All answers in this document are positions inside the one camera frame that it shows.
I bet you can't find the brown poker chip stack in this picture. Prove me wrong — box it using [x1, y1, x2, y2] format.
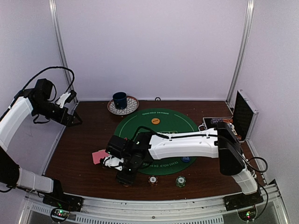
[148, 175, 158, 186]

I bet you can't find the blue small blind button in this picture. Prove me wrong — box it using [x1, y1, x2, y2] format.
[181, 157, 191, 163]

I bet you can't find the front aluminium rail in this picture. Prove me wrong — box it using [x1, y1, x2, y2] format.
[17, 183, 291, 224]

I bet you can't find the dark blue mug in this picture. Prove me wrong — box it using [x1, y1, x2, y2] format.
[113, 92, 127, 110]

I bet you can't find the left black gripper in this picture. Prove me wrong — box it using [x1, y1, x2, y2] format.
[33, 99, 82, 127]

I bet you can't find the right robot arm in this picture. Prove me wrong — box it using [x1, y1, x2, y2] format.
[100, 122, 261, 206]

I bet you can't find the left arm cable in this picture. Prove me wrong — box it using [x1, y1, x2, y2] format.
[14, 66, 75, 110]

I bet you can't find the aluminium poker chip case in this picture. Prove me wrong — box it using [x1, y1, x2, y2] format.
[198, 89, 259, 142]

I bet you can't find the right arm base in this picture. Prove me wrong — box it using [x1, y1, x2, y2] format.
[223, 193, 263, 222]

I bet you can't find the orange big blind button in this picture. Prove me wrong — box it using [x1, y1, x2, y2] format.
[151, 118, 160, 125]

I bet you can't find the round green poker mat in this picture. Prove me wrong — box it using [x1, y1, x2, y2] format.
[114, 108, 198, 175]

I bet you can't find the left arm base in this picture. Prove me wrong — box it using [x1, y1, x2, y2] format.
[42, 195, 84, 224]

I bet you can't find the left aluminium frame post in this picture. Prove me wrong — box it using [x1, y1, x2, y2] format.
[48, 0, 78, 103]

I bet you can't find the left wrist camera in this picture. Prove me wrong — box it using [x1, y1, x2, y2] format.
[55, 90, 77, 108]

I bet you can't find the patterned ceramic saucer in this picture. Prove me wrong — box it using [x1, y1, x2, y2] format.
[107, 96, 139, 116]

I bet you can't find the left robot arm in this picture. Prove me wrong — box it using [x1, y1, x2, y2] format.
[0, 78, 83, 207]

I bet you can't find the right aluminium frame post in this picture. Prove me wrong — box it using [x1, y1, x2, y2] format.
[226, 0, 255, 106]

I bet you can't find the green poker chip stack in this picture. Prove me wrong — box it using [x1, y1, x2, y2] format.
[176, 176, 186, 188]

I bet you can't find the pink playing card deck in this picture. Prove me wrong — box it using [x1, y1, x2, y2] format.
[92, 149, 109, 165]

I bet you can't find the aluminium frame post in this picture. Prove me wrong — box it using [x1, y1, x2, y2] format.
[48, 0, 78, 103]
[226, 0, 255, 106]

